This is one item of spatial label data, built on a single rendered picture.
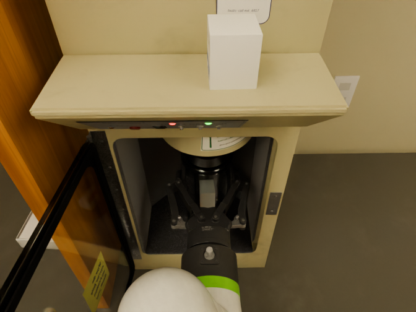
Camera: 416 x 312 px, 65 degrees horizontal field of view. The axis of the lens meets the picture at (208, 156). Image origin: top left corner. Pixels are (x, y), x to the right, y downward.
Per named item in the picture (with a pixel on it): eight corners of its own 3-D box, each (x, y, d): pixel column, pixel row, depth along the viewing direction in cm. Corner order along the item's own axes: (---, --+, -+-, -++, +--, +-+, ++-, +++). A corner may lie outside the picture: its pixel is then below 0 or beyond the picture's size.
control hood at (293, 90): (82, 118, 47) (60, 54, 40) (305, 116, 48) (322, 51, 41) (57, 177, 39) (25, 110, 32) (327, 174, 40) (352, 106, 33)
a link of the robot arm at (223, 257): (181, 303, 55) (236, 303, 55) (177, 270, 47) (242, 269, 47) (183, 269, 59) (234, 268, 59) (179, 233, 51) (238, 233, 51)
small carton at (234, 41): (207, 66, 38) (207, 13, 34) (250, 65, 38) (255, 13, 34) (209, 90, 35) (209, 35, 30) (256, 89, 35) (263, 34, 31)
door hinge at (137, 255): (130, 259, 77) (88, 130, 49) (142, 259, 77) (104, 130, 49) (130, 265, 76) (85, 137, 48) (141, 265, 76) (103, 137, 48)
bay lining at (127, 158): (153, 174, 93) (133, 59, 68) (244, 173, 93) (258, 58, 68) (142, 253, 75) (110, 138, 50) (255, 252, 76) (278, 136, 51)
